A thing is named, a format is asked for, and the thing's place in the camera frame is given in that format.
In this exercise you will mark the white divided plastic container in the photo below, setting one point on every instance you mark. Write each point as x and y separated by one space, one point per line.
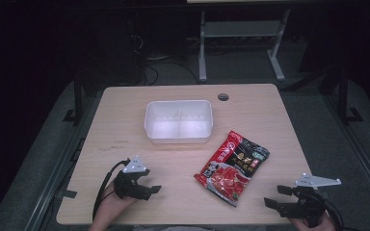
178 123

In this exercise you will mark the person's left hand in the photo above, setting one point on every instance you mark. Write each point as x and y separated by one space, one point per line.
114 205

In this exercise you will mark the person's right hand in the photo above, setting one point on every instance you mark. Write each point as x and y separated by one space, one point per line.
302 224

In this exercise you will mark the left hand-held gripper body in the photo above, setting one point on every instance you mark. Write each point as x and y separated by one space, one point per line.
128 186

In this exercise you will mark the round grey table grommet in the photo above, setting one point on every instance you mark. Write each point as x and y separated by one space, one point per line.
223 97

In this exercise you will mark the white metal desk frame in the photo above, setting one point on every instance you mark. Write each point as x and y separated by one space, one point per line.
241 29

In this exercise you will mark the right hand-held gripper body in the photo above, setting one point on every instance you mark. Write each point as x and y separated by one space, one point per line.
305 205

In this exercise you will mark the red and black seasoning packet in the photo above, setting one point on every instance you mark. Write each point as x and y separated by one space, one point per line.
232 168

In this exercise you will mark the black metal stand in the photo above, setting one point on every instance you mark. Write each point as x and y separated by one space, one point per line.
77 102
343 96

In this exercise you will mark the black table edge bracket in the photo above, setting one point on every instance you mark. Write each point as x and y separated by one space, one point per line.
68 194

